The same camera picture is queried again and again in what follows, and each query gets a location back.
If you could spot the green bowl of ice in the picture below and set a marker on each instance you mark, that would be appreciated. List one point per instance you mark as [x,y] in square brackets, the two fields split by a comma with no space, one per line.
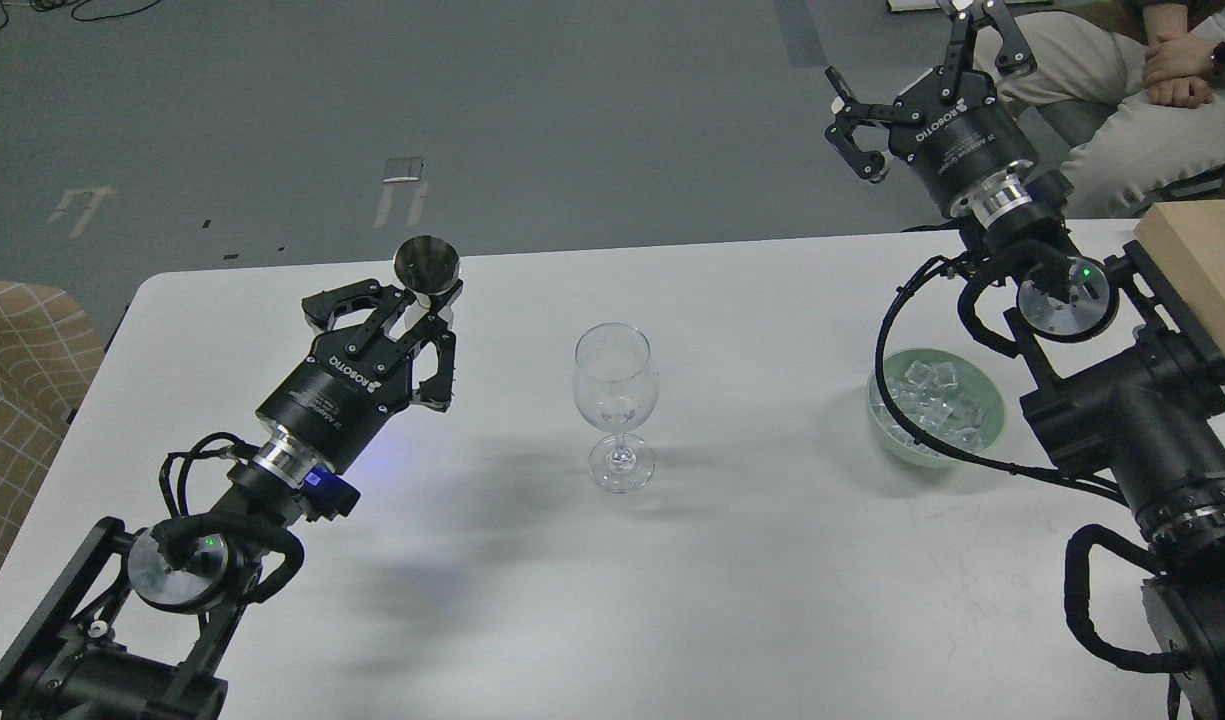
[944,395]

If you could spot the metal floor plate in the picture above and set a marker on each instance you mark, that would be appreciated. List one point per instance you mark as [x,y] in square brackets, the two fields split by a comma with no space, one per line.
[403,170]

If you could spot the steel cocktail jigger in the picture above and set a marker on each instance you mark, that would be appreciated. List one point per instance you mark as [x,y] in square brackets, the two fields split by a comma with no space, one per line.
[428,268]

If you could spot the person's clasped hands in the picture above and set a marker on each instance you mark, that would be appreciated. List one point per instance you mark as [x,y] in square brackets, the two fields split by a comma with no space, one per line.
[1178,70]

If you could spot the seated person in beige trousers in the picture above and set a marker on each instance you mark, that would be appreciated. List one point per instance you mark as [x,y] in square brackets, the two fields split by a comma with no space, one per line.
[1096,54]

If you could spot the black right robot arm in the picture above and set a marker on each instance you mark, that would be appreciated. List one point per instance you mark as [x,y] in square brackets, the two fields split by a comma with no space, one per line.
[1127,354]

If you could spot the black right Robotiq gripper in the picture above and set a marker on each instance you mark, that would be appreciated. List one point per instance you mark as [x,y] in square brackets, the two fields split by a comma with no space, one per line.
[962,130]

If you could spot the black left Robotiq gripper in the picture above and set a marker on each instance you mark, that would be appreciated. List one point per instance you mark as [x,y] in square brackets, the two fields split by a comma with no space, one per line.
[354,377]

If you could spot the clear wine glass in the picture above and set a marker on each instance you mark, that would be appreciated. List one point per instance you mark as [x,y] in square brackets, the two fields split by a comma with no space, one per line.
[616,389]

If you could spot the beige checkered cloth chair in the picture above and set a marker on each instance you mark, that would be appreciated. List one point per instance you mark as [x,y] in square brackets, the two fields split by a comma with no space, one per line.
[49,356]

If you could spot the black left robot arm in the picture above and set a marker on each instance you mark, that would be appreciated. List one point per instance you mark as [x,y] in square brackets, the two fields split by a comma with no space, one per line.
[227,542]

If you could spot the light wooden block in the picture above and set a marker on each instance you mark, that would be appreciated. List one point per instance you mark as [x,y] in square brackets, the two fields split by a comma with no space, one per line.
[1186,239]

